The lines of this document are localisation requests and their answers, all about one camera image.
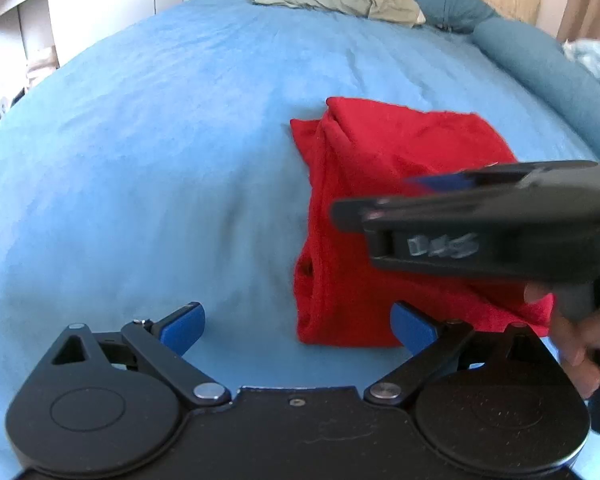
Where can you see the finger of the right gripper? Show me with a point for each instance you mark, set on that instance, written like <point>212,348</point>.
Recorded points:
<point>444,183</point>

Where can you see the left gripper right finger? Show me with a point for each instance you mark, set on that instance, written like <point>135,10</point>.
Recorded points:
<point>433,347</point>

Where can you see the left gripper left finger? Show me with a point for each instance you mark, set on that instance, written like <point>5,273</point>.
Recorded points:
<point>159,348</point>

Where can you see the red knit sweater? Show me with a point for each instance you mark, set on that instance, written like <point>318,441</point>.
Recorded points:
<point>361,149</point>

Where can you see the person right hand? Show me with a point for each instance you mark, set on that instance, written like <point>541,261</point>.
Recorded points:
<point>575,342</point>

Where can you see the teal duvet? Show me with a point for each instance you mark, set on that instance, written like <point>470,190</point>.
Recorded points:
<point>538,62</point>

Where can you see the light blue blanket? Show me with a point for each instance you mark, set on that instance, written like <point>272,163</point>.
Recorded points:
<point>585,52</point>

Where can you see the blue bed sheet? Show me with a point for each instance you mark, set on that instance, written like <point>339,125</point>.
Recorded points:
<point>157,168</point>

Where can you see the teal pillow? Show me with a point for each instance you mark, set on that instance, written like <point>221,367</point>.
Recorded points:
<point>458,16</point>

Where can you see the white shelf unit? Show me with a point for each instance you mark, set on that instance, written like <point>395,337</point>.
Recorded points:
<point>27,49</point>

